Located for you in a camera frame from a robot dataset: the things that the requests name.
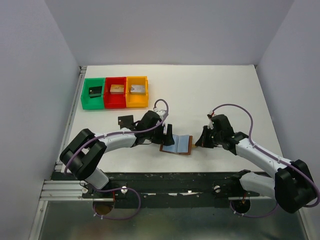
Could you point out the black card in green bin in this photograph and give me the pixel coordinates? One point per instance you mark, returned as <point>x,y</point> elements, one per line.
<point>95,91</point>

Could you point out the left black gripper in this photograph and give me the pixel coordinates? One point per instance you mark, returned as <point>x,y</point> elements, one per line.
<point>166,140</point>

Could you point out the red plastic bin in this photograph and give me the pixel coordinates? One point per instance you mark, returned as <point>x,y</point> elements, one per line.
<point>114,100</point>

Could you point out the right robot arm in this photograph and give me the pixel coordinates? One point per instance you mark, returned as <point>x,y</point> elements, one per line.
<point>288,182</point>

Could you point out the green plastic bin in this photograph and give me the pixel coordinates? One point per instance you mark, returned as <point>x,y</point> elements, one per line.
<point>96,103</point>

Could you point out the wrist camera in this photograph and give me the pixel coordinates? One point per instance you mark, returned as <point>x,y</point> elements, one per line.
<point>161,113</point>
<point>210,124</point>

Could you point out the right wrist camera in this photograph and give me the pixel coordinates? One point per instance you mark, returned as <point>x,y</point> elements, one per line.
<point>210,124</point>

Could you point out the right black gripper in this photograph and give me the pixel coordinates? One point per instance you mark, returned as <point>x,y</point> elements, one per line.
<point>203,141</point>

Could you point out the gold card in red bin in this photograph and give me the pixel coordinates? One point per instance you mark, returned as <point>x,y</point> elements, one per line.
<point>116,89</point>

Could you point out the aluminium frame rail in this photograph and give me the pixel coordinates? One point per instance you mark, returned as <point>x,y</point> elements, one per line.
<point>59,190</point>

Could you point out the black VIP card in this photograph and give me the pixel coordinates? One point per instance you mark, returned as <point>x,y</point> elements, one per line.
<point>126,120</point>

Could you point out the yellow plastic bin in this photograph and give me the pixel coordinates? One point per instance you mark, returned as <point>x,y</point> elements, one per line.
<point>137,100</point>

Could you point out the brown leather card holder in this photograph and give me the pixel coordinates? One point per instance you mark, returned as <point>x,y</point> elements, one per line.
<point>183,145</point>

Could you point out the silver card in yellow bin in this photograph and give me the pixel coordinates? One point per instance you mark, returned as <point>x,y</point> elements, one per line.
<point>137,89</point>

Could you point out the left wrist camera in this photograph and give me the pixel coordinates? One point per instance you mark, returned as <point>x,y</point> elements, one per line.
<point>161,113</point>

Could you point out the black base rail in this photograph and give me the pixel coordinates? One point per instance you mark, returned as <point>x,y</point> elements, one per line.
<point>170,190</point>

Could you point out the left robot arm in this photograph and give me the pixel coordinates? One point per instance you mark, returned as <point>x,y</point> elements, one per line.
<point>83,154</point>

